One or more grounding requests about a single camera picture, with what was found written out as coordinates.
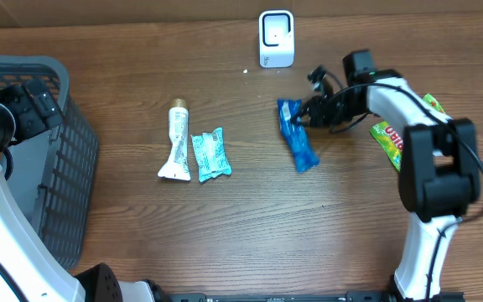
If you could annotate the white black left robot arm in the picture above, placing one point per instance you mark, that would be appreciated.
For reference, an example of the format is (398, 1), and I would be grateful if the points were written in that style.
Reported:
(28, 271)

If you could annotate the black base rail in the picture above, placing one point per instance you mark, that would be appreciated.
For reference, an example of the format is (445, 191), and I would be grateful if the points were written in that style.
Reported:
(353, 296)

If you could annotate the white barcode scanner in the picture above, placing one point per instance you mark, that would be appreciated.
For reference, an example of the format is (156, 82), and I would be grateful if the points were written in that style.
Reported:
(276, 39)

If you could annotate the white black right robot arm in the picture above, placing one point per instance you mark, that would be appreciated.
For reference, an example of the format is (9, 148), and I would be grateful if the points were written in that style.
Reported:
(440, 171)

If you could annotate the green snack bag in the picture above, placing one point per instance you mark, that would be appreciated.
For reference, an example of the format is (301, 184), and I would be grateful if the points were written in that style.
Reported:
(388, 140)

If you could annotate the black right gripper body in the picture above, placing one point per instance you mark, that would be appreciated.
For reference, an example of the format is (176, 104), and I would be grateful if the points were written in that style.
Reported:
(325, 108)

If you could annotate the grey plastic basket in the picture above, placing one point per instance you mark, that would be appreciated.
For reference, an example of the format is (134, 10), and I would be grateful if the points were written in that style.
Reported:
(54, 173)

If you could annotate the white tube gold cap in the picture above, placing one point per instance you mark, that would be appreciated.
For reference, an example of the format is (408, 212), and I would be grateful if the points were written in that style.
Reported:
(177, 166)

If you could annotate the light blue snack packet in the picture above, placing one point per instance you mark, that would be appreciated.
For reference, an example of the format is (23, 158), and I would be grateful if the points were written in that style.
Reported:
(210, 155)

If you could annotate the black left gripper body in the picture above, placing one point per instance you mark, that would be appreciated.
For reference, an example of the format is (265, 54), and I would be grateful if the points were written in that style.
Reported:
(28, 117)

